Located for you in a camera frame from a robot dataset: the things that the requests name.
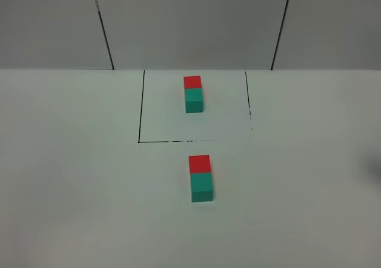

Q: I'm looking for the green template block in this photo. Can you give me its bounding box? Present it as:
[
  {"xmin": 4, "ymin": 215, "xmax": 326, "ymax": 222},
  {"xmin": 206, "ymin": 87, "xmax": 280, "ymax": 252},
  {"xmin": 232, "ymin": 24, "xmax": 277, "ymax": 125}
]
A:
[{"xmin": 185, "ymin": 88, "xmax": 204, "ymax": 113}]

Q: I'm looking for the red template block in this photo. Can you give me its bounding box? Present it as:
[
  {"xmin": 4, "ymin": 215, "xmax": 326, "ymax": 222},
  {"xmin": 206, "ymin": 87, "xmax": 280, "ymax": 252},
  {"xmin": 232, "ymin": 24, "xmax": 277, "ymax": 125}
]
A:
[{"xmin": 183, "ymin": 76, "xmax": 202, "ymax": 89}]

